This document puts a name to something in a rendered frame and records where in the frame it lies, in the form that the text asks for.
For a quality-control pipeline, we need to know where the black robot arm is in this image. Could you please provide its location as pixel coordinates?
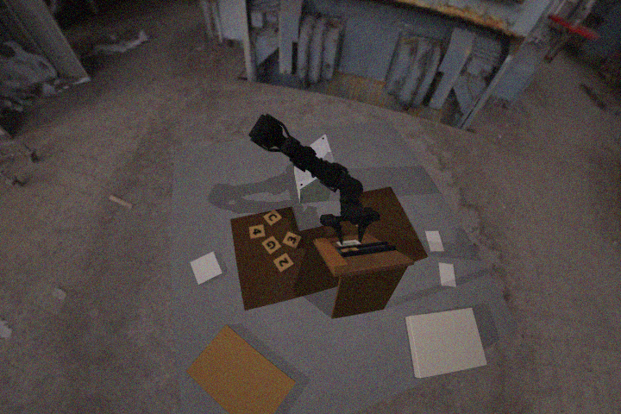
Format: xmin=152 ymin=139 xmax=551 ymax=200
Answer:
xmin=249 ymin=114 xmax=373 ymax=225

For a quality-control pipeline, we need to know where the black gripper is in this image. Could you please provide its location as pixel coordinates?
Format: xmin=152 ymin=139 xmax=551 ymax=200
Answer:
xmin=320 ymin=197 xmax=380 ymax=245

